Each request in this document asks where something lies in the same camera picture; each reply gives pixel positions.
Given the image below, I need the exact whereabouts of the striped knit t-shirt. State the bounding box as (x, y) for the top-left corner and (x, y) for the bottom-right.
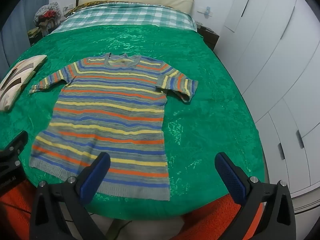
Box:
(29, 54), (198, 201)

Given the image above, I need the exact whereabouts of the pile of clothes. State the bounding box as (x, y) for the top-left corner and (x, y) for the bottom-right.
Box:
(27, 2), (63, 38)

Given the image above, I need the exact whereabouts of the patterned cream pillow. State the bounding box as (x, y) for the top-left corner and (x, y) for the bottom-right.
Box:
(1, 55), (47, 112)

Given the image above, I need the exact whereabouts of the green floral bedspread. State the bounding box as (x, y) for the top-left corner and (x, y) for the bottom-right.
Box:
(1, 25), (264, 219)

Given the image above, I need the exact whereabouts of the blue grey curtain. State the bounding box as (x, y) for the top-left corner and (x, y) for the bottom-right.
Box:
(1, 0), (49, 77)

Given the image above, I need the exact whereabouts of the yellow patterned cloth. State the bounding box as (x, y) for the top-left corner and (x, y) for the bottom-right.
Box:
(64, 1), (110, 18)

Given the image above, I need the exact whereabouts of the white wardrobe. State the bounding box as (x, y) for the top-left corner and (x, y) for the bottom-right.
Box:
(215, 0), (319, 215)

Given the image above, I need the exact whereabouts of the green white checkered sheet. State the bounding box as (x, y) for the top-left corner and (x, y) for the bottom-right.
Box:
(53, 2), (197, 33)

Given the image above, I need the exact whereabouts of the dark bedside table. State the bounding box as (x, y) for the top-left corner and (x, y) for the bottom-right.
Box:
(196, 22), (219, 51)

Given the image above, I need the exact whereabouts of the wall socket with plug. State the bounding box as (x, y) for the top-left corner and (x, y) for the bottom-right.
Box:
(197, 7), (213, 17)

